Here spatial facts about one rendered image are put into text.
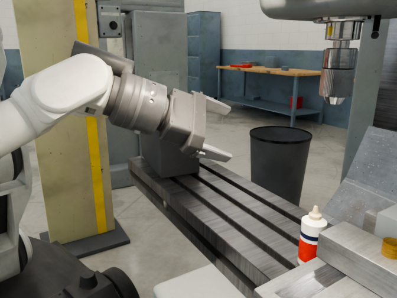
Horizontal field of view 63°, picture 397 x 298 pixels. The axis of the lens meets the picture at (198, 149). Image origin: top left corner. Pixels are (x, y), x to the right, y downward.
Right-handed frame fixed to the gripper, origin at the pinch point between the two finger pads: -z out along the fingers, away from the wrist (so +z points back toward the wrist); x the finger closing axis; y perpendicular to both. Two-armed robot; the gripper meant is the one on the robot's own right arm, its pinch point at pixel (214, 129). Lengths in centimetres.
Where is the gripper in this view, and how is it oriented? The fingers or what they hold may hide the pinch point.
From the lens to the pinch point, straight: 59.1
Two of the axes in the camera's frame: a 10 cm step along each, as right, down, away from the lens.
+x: 0.3, -8.5, 5.3
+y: -4.4, 4.6, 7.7
